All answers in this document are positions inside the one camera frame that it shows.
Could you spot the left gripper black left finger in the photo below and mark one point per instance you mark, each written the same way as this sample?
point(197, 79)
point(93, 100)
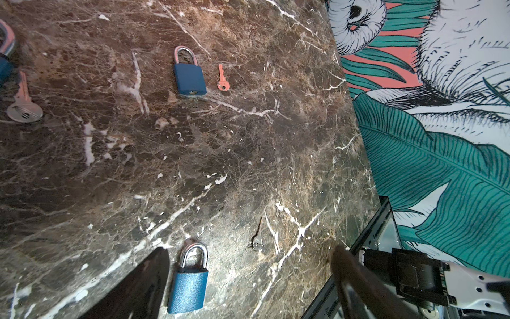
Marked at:
point(140, 293)

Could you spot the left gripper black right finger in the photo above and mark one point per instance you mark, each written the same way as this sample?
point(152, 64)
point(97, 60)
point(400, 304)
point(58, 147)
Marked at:
point(360, 292)

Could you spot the blue padlock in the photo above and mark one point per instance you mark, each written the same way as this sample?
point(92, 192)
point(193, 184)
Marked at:
point(189, 77)
point(188, 290)
point(7, 47)

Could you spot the silver key with ring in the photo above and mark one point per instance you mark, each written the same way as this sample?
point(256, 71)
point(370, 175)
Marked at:
point(256, 241)

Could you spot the blue padlock front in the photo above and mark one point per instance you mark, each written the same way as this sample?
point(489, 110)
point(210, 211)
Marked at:
point(189, 77)

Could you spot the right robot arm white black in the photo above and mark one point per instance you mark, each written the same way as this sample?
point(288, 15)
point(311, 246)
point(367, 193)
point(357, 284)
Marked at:
point(439, 287)

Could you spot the silver key near padlock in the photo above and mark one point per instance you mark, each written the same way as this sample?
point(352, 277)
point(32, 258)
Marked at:
point(24, 110)

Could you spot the small silver key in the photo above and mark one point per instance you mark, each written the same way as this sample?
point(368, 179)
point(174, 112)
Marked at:
point(223, 85)

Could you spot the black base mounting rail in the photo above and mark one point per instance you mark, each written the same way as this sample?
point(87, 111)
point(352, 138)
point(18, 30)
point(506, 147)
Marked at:
point(326, 304)

